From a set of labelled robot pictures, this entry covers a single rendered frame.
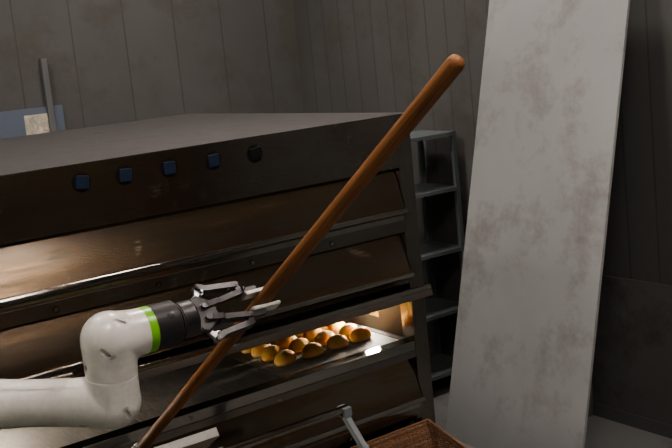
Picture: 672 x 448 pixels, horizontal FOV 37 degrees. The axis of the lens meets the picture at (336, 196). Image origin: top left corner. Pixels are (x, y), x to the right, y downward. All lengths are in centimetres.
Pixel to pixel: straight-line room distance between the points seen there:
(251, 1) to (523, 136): 299
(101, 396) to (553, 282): 393
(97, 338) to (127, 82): 564
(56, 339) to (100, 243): 34
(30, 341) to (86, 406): 136
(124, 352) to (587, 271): 382
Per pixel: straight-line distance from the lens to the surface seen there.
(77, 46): 736
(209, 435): 309
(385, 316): 425
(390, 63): 728
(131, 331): 195
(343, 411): 349
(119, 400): 198
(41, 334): 335
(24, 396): 203
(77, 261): 334
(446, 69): 156
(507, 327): 585
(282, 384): 378
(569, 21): 575
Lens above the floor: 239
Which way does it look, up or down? 9 degrees down
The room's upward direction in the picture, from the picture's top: 6 degrees counter-clockwise
